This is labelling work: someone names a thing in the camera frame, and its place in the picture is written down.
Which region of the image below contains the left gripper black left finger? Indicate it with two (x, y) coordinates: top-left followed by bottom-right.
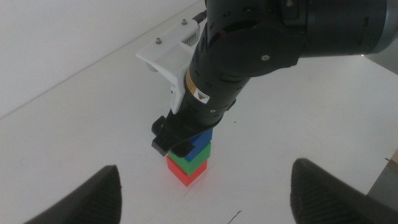
(24, 164), (123, 224)

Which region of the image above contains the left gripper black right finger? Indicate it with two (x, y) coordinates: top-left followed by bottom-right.
(289, 157), (398, 224)

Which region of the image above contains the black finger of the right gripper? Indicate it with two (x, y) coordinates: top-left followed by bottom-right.
(169, 141), (196, 159)

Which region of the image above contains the green cube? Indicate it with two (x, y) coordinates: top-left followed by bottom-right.
(167, 141), (212, 177)

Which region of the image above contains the blue cube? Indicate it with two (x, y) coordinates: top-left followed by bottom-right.
(185, 128), (214, 162)

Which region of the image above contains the red cube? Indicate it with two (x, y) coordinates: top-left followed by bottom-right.
(166, 156), (208, 188)

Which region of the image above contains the grey beige stand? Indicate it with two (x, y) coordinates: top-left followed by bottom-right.
(366, 148), (398, 208)

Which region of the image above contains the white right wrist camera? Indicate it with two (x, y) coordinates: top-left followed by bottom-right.
(135, 17), (202, 115)

